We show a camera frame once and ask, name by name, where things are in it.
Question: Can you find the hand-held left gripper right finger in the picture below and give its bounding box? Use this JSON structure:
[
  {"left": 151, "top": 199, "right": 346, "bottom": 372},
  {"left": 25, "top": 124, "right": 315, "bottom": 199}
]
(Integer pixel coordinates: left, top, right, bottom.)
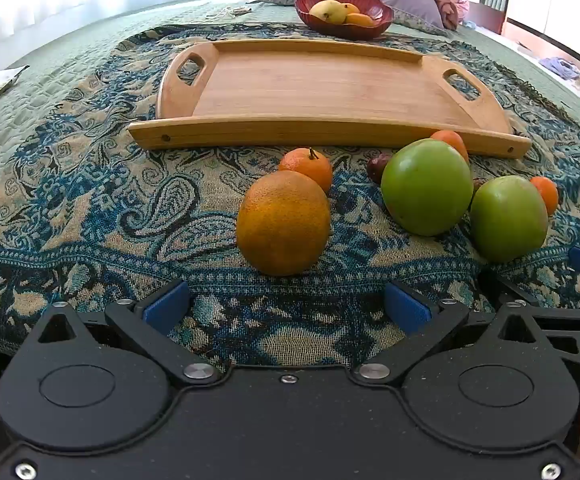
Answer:
[{"left": 350, "top": 280, "right": 551, "bottom": 386}]

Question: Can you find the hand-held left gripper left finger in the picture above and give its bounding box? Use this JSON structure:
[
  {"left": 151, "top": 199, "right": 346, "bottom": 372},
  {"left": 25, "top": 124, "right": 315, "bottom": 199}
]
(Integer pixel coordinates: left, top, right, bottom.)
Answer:
[{"left": 37, "top": 280, "right": 221, "bottom": 386}]

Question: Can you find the green apple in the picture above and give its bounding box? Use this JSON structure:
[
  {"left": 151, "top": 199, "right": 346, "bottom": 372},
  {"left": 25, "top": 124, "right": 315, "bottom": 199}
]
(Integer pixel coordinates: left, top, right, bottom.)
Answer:
[
  {"left": 381, "top": 138, "right": 475, "bottom": 237},
  {"left": 470, "top": 175, "right": 549, "bottom": 264}
]

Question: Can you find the large orange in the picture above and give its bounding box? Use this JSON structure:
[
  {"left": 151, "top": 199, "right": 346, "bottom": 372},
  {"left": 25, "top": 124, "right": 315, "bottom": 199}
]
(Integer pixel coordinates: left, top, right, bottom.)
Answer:
[{"left": 236, "top": 170, "right": 331, "bottom": 277}]

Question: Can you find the small mandarin with stem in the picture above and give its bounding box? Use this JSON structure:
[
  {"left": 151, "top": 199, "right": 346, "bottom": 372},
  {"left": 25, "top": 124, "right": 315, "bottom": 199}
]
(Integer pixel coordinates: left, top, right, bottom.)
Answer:
[{"left": 278, "top": 147, "right": 334, "bottom": 195}]

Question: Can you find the wooden tray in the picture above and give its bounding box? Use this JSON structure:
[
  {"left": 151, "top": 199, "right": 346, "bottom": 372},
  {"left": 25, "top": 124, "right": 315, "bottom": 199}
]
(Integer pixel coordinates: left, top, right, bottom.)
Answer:
[{"left": 128, "top": 37, "right": 532, "bottom": 160}]

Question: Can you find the blue paisley blanket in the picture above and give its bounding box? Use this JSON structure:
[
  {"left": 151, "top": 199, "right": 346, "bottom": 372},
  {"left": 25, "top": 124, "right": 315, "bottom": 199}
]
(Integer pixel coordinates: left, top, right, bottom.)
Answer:
[{"left": 0, "top": 22, "right": 580, "bottom": 366}]

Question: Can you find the blue cloth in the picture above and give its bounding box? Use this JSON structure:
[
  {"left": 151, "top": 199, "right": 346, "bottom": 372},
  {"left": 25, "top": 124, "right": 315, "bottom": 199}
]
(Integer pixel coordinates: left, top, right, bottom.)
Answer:
[{"left": 540, "top": 57, "right": 580, "bottom": 81}]

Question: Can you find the brown wooden furniture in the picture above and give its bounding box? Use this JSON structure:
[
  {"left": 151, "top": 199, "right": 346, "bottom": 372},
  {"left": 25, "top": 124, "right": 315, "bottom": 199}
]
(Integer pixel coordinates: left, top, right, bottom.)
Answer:
[{"left": 467, "top": 2, "right": 507, "bottom": 36}]

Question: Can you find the green quilted bedspread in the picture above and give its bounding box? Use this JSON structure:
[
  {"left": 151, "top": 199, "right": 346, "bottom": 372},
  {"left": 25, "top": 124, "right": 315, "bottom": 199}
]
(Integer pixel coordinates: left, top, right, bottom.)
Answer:
[{"left": 0, "top": 0, "right": 580, "bottom": 221}]

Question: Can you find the red ribbed bowl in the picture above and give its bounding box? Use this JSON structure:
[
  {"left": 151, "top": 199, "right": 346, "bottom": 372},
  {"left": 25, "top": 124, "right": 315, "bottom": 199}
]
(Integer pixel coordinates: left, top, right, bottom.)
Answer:
[{"left": 295, "top": 0, "right": 395, "bottom": 41}]

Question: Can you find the yellow green mango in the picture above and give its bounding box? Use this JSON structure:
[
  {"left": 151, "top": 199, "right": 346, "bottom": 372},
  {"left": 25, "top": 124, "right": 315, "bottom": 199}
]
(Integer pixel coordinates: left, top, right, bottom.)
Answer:
[{"left": 309, "top": 0, "right": 351, "bottom": 25}]

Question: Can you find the small cord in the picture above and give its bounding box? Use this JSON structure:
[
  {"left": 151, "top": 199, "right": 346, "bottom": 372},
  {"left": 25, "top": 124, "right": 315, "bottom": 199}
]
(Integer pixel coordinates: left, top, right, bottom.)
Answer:
[{"left": 205, "top": 5, "right": 253, "bottom": 21}]

